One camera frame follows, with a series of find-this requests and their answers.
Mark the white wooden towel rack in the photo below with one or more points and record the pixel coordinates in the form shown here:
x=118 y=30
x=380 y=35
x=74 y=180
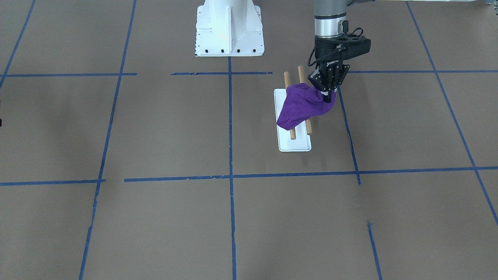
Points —
x=292 y=129

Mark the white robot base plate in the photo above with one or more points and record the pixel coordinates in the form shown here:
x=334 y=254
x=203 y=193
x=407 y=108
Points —
x=229 y=28

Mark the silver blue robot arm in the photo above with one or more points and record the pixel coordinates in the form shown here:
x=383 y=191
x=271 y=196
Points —
x=330 y=19

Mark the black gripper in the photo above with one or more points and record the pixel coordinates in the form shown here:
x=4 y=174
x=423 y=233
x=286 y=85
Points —
x=328 y=53

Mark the purple microfibre towel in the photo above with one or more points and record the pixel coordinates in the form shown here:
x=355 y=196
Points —
x=301 y=102

